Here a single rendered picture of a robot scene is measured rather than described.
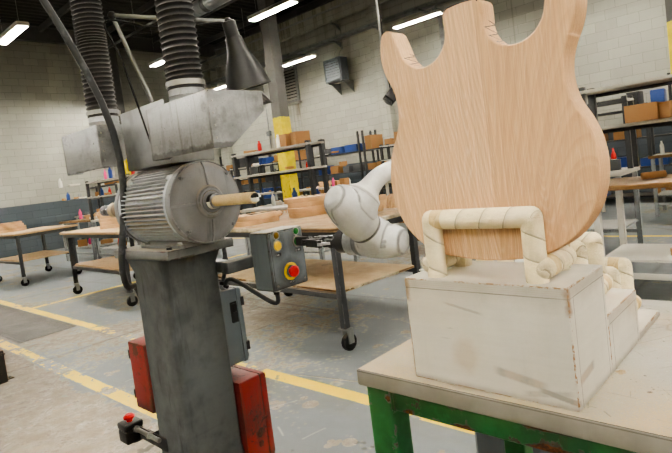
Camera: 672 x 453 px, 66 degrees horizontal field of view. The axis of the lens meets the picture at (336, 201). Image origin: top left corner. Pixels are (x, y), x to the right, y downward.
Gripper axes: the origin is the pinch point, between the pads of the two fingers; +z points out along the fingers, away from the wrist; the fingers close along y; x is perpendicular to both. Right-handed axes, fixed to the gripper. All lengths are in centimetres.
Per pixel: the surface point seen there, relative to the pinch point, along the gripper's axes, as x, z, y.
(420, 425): -107, 20, 80
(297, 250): -3.3, 3.9, -0.2
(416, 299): 0, -79, -51
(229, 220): 11.2, 5.8, -25.1
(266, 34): 331, 730, 655
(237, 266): -5.1, 14.1, -18.5
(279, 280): -11.5, 4.0, -9.9
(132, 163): 33, 35, -39
